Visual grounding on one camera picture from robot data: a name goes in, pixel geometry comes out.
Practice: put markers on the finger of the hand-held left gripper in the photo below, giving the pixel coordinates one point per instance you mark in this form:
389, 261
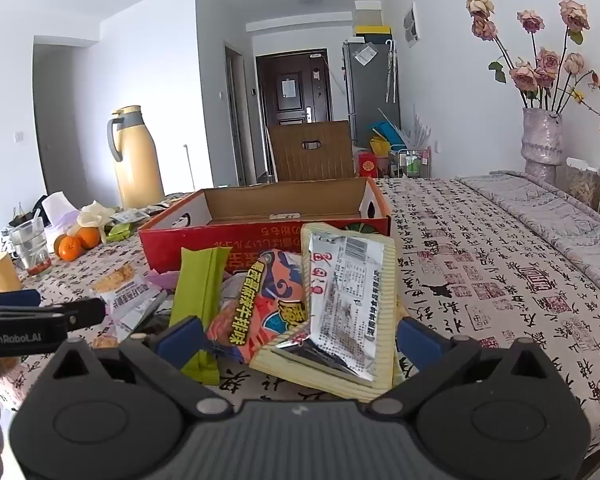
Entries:
86, 314
15, 297

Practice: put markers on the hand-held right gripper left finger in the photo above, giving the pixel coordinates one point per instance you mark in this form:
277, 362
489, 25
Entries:
182, 340

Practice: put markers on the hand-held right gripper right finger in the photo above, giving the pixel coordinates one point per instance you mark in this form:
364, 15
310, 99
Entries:
412, 340

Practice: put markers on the long green snack packet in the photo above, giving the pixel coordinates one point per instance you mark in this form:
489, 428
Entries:
197, 300

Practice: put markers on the orange white cracker packet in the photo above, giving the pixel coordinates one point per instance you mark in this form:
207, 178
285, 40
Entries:
114, 280

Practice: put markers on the white snack packet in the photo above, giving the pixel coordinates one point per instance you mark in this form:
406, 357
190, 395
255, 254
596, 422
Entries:
130, 302

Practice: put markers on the beige striped snack packet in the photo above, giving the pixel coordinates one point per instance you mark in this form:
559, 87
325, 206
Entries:
380, 285

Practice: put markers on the pink snack packet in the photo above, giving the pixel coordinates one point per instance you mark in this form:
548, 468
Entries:
162, 278

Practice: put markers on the silver foil snack packet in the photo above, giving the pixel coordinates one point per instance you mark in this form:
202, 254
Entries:
350, 300

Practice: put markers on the red orange snack packet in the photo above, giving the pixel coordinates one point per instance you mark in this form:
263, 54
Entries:
260, 310

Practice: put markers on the red cardboard box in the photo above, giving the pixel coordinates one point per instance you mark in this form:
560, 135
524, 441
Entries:
260, 240

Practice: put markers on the clear glass cup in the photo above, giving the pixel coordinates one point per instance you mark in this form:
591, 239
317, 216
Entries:
30, 247

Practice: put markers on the orange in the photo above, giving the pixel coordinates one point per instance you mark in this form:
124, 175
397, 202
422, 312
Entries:
88, 237
71, 249

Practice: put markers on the small green packet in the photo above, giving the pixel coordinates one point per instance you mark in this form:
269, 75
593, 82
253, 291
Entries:
118, 232

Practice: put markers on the white plastic bag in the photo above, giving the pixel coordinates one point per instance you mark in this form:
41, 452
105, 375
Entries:
60, 210

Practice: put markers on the white plastic bags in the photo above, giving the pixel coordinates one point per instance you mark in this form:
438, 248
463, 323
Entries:
96, 214

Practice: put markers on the small white sachets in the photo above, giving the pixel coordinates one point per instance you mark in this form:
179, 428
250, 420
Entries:
130, 216

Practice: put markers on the yellow thermos jug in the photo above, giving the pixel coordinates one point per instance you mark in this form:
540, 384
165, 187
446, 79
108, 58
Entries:
137, 160

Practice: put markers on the red gift box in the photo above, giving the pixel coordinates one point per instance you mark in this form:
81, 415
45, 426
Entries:
367, 165

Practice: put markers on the grey patterned cloth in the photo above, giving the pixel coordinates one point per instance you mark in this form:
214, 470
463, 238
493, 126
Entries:
555, 220

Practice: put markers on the yellow bag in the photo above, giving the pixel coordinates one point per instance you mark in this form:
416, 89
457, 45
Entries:
380, 146

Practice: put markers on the white dried grass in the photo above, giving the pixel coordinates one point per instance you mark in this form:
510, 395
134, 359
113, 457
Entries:
417, 130

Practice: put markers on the glass jar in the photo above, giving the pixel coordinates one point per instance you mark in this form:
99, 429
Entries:
584, 185

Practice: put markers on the pale textured vase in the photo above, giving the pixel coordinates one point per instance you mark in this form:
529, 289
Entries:
542, 145

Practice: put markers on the grey refrigerator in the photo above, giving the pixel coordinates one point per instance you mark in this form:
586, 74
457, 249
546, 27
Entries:
370, 85

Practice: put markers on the white folded umbrella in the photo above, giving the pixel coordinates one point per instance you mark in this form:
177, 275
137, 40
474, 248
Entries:
391, 70

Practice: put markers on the dark brown door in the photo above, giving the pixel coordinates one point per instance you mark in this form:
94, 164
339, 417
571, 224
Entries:
292, 90

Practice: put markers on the dried pink roses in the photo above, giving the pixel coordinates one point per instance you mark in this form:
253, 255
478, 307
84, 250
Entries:
532, 67

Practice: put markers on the yellow box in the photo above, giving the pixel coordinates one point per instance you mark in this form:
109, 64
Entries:
369, 31

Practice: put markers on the white box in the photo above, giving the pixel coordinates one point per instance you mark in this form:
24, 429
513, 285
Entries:
368, 12

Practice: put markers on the wall electrical panel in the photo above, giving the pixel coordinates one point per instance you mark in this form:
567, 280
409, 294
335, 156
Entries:
412, 25

